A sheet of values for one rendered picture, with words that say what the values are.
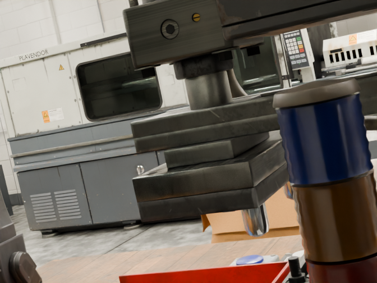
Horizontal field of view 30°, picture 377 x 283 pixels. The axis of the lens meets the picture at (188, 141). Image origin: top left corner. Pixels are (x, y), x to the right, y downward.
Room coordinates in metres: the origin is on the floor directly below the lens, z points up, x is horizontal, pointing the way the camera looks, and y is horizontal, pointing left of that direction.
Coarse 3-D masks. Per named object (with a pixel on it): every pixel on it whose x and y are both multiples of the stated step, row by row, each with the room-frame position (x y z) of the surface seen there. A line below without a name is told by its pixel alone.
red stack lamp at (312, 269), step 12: (312, 264) 0.31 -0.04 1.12; (324, 264) 0.30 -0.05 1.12; (336, 264) 0.30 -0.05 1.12; (348, 264) 0.29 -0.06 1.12; (360, 264) 0.29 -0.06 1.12; (372, 264) 0.30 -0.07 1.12; (312, 276) 0.31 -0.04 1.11; (324, 276) 0.30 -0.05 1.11; (336, 276) 0.30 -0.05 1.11; (348, 276) 0.29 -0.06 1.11; (360, 276) 0.29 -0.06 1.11; (372, 276) 0.30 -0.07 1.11
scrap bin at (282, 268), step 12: (252, 264) 0.87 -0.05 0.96; (264, 264) 0.87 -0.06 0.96; (276, 264) 0.86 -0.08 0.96; (288, 264) 0.84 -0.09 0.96; (120, 276) 0.95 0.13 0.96; (132, 276) 0.94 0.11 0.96; (144, 276) 0.94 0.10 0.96; (156, 276) 0.93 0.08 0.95; (168, 276) 0.92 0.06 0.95; (180, 276) 0.92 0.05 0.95; (192, 276) 0.91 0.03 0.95; (204, 276) 0.90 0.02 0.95; (216, 276) 0.89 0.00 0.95; (228, 276) 0.89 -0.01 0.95; (240, 276) 0.88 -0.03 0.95; (252, 276) 0.87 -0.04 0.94; (264, 276) 0.87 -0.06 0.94; (276, 276) 0.86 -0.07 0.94
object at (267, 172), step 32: (192, 64) 0.58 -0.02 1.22; (224, 64) 0.59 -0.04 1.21; (192, 96) 0.59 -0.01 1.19; (224, 96) 0.59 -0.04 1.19; (256, 96) 0.61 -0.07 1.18; (160, 128) 0.58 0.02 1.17; (192, 128) 0.57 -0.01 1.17; (224, 128) 0.56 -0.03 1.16; (256, 128) 0.55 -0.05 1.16; (192, 160) 0.56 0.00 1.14; (224, 160) 0.55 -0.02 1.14; (256, 160) 0.53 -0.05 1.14; (160, 192) 0.55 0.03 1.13; (192, 192) 0.53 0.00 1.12; (224, 192) 0.52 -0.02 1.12; (256, 192) 0.52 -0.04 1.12; (288, 192) 0.65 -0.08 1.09; (256, 224) 0.54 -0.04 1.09
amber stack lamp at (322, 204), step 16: (368, 176) 0.30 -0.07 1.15; (304, 192) 0.30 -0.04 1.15; (320, 192) 0.30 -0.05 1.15; (336, 192) 0.29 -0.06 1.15; (352, 192) 0.29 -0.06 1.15; (368, 192) 0.30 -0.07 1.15; (304, 208) 0.30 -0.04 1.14; (320, 208) 0.30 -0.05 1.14; (336, 208) 0.29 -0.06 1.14; (352, 208) 0.29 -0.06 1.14; (368, 208) 0.30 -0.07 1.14; (304, 224) 0.31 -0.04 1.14; (320, 224) 0.30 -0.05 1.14; (336, 224) 0.29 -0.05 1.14; (352, 224) 0.29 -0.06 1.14; (368, 224) 0.30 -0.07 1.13; (304, 240) 0.31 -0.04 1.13; (320, 240) 0.30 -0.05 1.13; (336, 240) 0.30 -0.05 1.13; (352, 240) 0.29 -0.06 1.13; (368, 240) 0.30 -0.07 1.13; (304, 256) 0.31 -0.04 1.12; (320, 256) 0.30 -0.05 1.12; (336, 256) 0.30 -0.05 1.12; (352, 256) 0.29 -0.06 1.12
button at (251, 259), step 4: (248, 256) 1.00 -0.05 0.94; (252, 256) 0.99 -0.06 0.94; (256, 256) 0.99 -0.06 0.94; (260, 256) 0.99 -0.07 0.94; (240, 260) 0.99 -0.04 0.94; (244, 260) 0.98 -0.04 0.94; (248, 260) 0.98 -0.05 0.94; (252, 260) 0.97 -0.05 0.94; (256, 260) 0.97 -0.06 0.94; (260, 260) 0.97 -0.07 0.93; (236, 264) 0.98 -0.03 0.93; (240, 264) 0.97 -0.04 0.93
